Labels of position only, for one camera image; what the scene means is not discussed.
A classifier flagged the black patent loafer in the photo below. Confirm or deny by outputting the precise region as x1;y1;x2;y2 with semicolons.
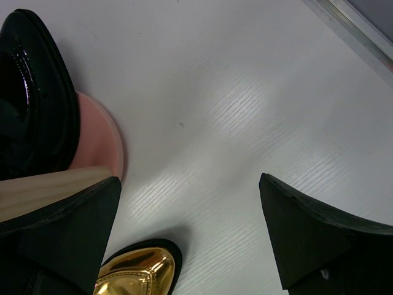
1;9;80;180

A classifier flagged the aluminium front rail frame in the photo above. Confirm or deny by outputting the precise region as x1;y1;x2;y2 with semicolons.
305;1;392;71

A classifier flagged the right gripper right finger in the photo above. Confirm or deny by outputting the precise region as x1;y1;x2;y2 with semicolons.
259;173;392;294

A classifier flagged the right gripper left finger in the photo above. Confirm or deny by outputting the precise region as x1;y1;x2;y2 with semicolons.
1;177;122;294

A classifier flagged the pink three-tier shoe shelf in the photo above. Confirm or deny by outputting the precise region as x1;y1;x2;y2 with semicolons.
1;93;124;221

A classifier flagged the gold metallic loafer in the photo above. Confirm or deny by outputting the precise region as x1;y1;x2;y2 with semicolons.
93;238;183;295

